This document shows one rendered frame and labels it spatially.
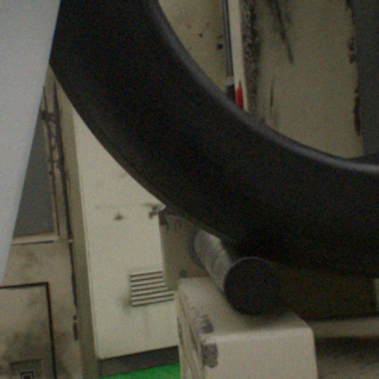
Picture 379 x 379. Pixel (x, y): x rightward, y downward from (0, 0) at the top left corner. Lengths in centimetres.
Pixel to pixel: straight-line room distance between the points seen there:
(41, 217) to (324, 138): 45
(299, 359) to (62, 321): 64
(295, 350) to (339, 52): 47
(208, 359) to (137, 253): 379
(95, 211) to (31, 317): 312
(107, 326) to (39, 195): 316
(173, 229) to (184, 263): 4
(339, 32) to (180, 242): 30
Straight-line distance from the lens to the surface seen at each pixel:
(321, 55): 118
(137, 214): 458
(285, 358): 82
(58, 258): 140
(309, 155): 76
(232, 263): 81
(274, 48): 118
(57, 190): 139
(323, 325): 114
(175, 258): 114
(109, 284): 456
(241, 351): 81
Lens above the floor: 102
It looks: 3 degrees down
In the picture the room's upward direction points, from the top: 5 degrees counter-clockwise
